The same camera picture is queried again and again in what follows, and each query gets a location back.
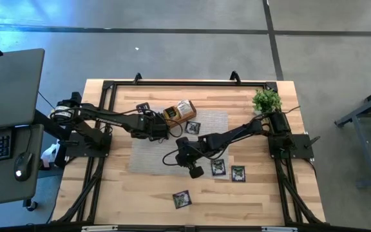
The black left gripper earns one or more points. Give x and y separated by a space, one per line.
153 126

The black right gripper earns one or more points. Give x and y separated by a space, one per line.
187 153

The yellow orange tea packet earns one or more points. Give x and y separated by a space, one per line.
171 112

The black green tea packet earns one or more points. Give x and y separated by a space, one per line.
192 127
181 199
238 173
218 167

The grey woven placemat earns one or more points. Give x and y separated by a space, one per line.
153 158

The wooden three-compartment box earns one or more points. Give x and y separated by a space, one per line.
187 118

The white orange tea packet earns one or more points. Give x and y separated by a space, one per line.
184 109

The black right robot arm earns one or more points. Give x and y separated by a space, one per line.
234 135

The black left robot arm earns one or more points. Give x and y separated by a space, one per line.
108 117

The green potted plant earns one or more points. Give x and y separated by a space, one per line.
266 100

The black desk base leg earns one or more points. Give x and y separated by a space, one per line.
48 124

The black computer mouse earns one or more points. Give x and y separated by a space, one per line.
22 164

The black desk caster wheel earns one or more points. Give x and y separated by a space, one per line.
32 205

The large dark grey desk panel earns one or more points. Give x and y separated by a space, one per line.
8 87

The blue-grey metal table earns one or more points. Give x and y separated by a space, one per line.
361 145

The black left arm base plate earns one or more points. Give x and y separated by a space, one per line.
76 151

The black upright post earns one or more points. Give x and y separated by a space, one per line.
75 95

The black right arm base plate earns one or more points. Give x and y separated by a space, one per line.
301 151

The white metal bracket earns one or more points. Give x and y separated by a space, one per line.
98 228
279 229

